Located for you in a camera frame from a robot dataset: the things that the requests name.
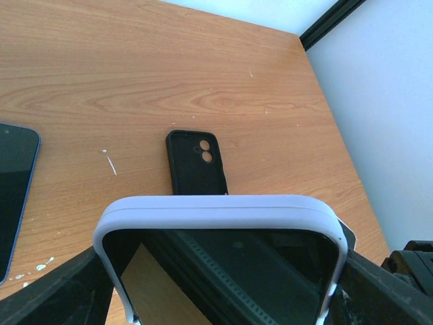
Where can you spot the right black frame post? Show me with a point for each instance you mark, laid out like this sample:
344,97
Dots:
328,21

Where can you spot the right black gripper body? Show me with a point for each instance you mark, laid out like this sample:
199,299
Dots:
412,265

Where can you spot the blue smartphone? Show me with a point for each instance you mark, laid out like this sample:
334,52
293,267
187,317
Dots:
19,150

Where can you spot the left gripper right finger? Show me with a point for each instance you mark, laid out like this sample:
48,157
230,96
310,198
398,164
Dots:
368,294

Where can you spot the phone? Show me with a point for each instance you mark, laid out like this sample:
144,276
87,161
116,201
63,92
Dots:
222,259

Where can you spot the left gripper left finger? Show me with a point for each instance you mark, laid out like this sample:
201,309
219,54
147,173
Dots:
79,291

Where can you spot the black phone case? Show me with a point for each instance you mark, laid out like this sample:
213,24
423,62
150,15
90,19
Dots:
196,166

